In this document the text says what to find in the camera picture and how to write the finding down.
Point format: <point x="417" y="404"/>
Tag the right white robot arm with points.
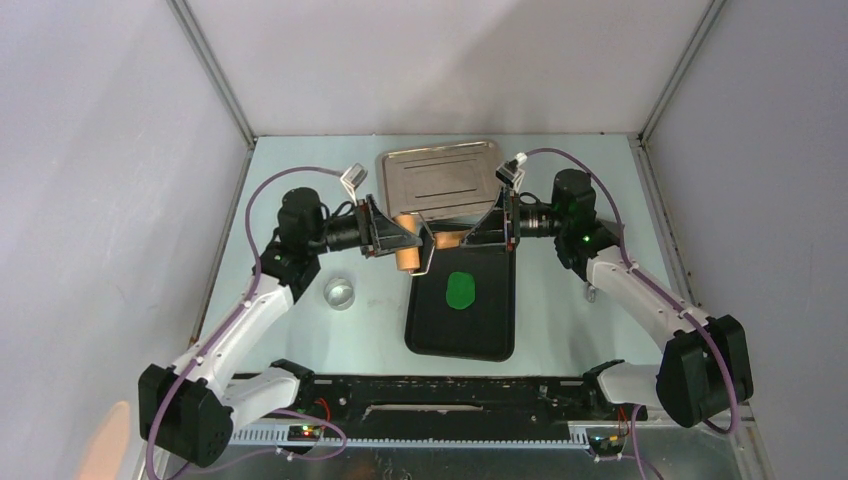
<point x="704" y="368"/>

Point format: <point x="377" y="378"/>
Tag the silver metal tray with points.
<point x="440" y="181"/>

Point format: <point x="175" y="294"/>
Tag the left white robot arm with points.
<point x="192" y="407"/>

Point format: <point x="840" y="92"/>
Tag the green dough piece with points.
<point x="460" y="291"/>

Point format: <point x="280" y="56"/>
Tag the wooden dough roller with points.
<point x="408" y="259"/>

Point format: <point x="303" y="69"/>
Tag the metal scraper with wooden handle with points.
<point x="609" y="233"/>

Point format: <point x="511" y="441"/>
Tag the black plastic tray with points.
<point x="486" y="330"/>

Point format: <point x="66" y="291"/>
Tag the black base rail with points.
<point x="459" y="410"/>

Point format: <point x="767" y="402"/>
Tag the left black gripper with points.
<point x="379" y="235"/>

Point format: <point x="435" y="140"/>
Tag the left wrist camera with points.
<point x="354" y="176"/>

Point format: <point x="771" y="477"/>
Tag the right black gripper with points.
<point x="493" y="230"/>

